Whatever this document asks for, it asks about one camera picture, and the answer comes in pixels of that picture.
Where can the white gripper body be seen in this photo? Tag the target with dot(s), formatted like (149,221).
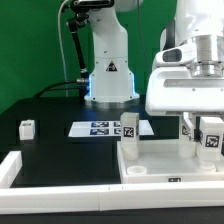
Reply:
(172,91)

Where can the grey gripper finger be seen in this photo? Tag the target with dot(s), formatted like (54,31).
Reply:
(189,123)

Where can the white square table top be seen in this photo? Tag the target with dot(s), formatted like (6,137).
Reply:
(159,162)

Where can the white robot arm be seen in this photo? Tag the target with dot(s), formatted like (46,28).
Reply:
(196,21)

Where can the white U-shaped obstacle fence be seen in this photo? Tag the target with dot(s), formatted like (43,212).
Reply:
(101,197)

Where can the white fiducial marker sheet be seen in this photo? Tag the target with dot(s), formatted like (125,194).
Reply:
(95,129)

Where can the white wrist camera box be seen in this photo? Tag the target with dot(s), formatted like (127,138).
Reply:
(181,55)

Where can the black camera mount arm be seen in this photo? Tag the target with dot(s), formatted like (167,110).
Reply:
(81,9)

